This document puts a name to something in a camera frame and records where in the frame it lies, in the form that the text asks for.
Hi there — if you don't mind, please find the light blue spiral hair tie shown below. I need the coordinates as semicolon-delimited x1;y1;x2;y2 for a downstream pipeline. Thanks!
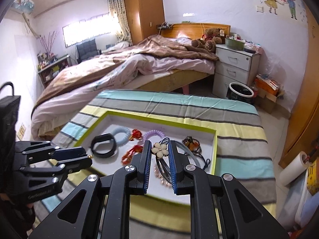
111;126;132;145

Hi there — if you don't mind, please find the black and white waste bin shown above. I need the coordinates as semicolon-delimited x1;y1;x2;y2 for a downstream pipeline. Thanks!
226;82;254;104

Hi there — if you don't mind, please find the white bedside drawer cabinet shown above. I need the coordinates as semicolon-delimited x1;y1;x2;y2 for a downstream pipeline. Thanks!
213;44;261;99

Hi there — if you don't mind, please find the white paper roll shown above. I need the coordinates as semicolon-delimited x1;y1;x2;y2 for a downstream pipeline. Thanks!
279;151;311;186

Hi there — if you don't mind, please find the red knot bracelet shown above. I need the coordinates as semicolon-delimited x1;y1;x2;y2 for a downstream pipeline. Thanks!
121;128;145;166

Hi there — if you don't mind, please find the left hand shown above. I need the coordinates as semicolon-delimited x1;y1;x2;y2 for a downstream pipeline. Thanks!
0;193;33;209

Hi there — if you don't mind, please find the tall wooden wardrobe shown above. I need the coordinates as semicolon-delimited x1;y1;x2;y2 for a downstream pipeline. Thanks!
124;0;165;44

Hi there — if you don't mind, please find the floral curtain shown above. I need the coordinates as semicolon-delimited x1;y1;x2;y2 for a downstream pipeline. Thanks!
108;0;132;44

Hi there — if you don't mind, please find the orange cardboard box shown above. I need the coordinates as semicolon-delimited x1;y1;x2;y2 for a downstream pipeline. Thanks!
255;74;280;97

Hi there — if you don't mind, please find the brown and pink duvet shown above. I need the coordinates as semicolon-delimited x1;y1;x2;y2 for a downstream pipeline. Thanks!
31;35;219;139

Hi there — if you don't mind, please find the wooden headboard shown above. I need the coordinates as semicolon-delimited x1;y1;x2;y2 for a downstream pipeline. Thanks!
160;23;231;39

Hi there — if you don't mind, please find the green shallow cardboard box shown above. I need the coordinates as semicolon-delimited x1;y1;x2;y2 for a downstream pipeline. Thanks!
73;111;219;206

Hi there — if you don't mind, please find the green basket on cabinet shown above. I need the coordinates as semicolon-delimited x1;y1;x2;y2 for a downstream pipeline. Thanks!
225;38;245;51

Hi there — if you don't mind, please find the striped bed sheet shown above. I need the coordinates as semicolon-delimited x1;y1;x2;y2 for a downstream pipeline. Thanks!
52;90;277;238

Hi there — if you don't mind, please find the yellow printed box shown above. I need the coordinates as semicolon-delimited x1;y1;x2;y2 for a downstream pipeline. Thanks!
307;158;319;196

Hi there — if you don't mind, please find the wooden wardrobe on right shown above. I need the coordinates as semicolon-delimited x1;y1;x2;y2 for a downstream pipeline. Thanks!
279;8;318;168

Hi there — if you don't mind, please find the purple spiral hair tie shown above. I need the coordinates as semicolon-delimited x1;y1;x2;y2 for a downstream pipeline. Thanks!
143;129;167;146

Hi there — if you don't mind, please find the black office chair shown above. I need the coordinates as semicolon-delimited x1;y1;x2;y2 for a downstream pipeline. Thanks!
76;39;102;64

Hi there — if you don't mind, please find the grey hair tie with flower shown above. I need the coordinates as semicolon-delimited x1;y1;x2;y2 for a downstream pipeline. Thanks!
151;137;201;184

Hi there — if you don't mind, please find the black cord charm bracelet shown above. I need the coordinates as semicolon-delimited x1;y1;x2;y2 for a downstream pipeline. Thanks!
184;151;212;171

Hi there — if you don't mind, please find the black wristband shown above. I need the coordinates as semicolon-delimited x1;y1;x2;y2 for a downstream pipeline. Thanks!
90;133;117;159

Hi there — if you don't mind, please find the brown teddy bear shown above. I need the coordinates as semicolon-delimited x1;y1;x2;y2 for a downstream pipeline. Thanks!
191;28;225;53

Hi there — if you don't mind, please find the wooden side desk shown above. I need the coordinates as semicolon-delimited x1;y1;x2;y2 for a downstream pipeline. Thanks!
38;55;72;88

